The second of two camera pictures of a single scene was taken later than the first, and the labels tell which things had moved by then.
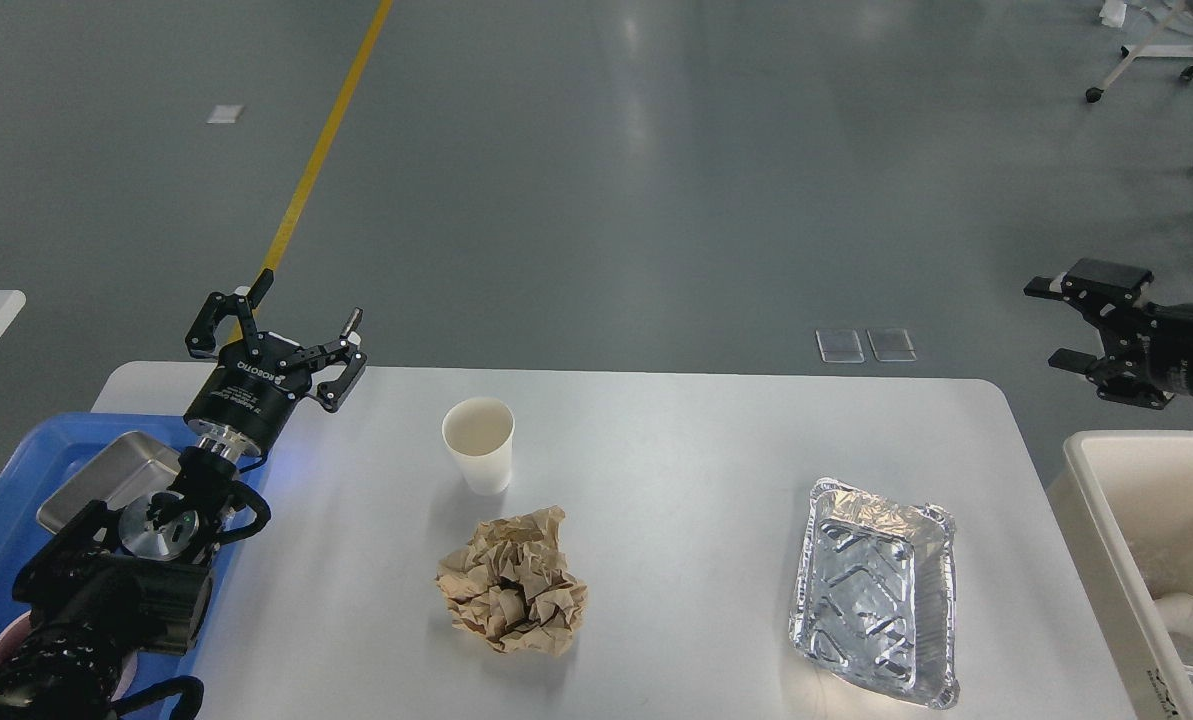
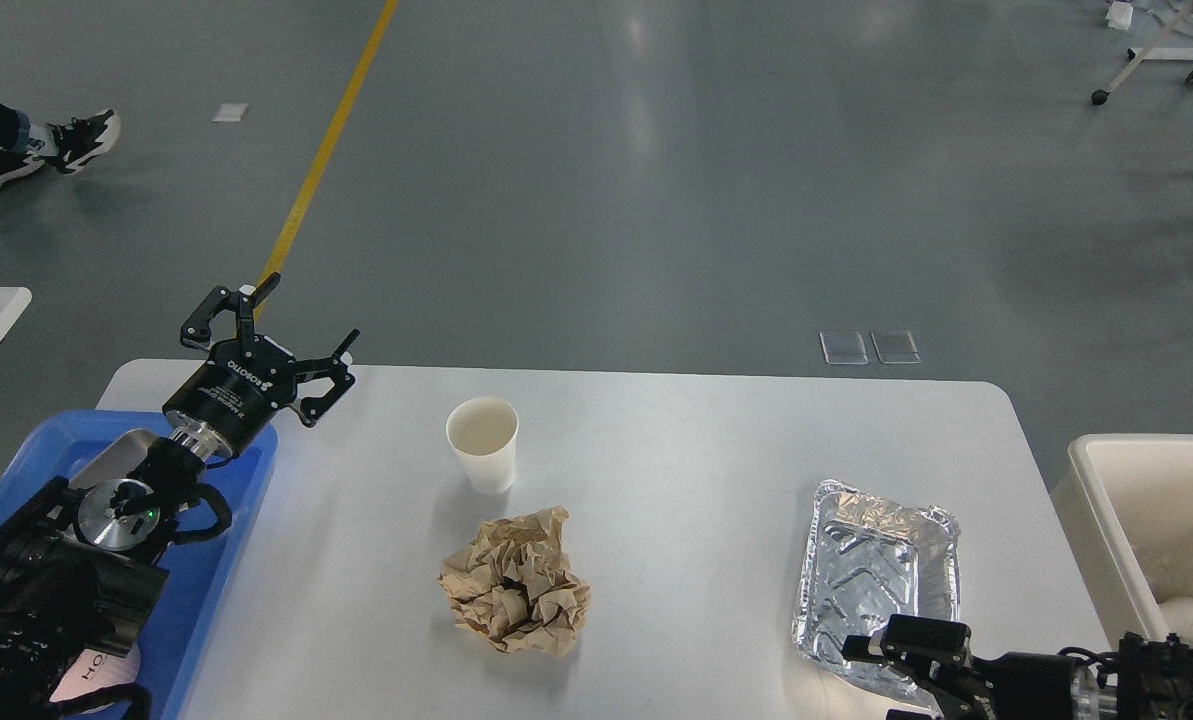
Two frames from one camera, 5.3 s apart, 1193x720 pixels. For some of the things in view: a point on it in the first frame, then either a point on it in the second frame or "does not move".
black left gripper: (252, 386) does not move
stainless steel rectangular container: (137, 467) does not move
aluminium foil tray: (874, 596) does not move
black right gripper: (1185, 344) → (1012, 686)
